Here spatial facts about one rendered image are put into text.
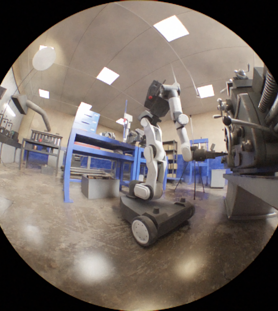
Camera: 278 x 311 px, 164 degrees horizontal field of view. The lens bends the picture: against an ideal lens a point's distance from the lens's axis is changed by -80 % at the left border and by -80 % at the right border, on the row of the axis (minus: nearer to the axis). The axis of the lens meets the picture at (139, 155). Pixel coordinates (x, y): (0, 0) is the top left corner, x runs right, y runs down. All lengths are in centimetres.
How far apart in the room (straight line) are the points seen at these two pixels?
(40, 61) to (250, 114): 369
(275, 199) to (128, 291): 51
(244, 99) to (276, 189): 36
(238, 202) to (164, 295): 98
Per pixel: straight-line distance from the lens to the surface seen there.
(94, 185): 137
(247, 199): 120
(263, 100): 47
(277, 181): 29
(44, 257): 63
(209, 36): 323
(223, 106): 69
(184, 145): 69
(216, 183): 321
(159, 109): 95
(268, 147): 46
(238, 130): 54
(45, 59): 351
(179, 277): 56
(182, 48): 314
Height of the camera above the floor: 48
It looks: 8 degrees up
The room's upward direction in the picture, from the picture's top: 5 degrees clockwise
